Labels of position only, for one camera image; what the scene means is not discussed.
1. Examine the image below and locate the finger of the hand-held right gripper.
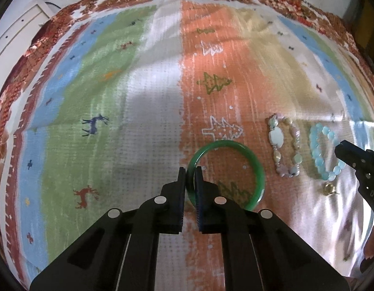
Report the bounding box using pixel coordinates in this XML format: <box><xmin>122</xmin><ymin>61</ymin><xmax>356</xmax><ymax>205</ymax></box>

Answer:
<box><xmin>335</xmin><ymin>139</ymin><xmax>374</xmax><ymax>172</ymax></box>

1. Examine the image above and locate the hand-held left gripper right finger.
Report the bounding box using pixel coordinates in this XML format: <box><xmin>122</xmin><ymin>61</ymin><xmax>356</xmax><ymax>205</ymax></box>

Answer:
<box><xmin>195</xmin><ymin>166</ymin><xmax>349</xmax><ymax>291</ymax></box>

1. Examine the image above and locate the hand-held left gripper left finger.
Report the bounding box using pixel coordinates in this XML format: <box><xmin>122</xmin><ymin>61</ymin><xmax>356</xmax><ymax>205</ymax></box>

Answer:
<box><xmin>29</xmin><ymin>167</ymin><xmax>187</xmax><ymax>291</ymax></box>

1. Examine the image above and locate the light blue beaded bracelet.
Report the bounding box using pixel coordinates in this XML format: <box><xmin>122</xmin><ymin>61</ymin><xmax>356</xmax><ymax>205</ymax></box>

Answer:
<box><xmin>309</xmin><ymin>123</ymin><xmax>345</xmax><ymax>196</ymax></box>

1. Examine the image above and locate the green jade bangle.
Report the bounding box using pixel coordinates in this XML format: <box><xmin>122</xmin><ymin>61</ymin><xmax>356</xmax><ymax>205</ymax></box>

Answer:
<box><xmin>187</xmin><ymin>140</ymin><xmax>265</xmax><ymax>211</ymax></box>

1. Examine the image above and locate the person's right hand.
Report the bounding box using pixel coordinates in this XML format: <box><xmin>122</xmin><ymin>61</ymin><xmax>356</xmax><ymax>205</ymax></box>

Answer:
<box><xmin>360</xmin><ymin>218</ymin><xmax>374</xmax><ymax>273</ymax></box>

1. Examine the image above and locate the striped woven mat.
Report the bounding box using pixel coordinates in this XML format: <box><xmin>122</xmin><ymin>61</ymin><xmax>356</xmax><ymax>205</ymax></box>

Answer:
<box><xmin>0</xmin><ymin>0</ymin><xmax>374</xmax><ymax>283</ymax></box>

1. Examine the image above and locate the white headboard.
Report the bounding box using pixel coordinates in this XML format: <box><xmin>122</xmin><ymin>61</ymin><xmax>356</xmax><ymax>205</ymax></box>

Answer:
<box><xmin>0</xmin><ymin>0</ymin><xmax>54</xmax><ymax>65</ymax></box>

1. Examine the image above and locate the pink white beaded bracelet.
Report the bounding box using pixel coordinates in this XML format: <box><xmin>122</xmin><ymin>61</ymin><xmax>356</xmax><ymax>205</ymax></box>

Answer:
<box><xmin>267</xmin><ymin>113</ymin><xmax>303</xmax><ymax>178</ymax></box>

